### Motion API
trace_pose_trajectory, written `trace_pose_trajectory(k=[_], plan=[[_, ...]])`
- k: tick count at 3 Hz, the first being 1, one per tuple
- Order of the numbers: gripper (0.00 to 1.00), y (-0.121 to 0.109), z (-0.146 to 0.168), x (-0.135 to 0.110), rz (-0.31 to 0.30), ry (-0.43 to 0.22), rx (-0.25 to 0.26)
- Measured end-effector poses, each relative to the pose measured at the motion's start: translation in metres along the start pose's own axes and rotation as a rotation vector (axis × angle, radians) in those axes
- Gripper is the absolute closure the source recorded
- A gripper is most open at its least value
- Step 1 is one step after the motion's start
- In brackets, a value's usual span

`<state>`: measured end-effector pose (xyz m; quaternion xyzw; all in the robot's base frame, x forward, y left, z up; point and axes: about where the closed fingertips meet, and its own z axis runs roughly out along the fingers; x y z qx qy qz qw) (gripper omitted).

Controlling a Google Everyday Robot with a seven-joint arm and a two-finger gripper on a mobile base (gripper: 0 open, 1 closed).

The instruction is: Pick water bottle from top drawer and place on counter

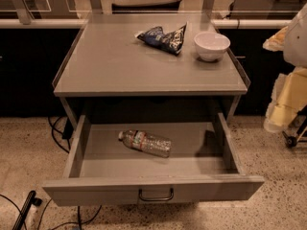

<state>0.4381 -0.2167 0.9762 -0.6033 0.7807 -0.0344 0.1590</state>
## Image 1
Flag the blue chip bag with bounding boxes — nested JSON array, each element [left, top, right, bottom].
[[135, 25, 187, 56]]

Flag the white ceramic bowl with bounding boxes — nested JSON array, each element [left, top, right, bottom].
[[194, 32, 230, 61]]

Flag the black metal drawer handle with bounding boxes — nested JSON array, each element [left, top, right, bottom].
[[138, 188, 174, 202]]

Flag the black wheeled cart base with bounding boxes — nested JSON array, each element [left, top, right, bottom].
[[282, 116, 307, 149]]

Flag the clear plastic water bottle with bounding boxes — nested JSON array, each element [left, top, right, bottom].
[[118, 129, 172, 158]]

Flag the open grey top drawer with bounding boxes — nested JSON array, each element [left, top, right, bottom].
[[42, 113, 264, 206]]

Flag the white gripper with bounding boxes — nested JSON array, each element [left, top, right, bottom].
[[263, 27, 307, 133]]

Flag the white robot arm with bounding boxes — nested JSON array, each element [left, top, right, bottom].
[[263, 5, 307, 133]]

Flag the black power strip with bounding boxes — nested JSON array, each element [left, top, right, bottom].
[[12, 191, 42, 230]]

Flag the black floor cables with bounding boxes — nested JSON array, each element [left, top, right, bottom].
[[47, 115, 72, 154]]

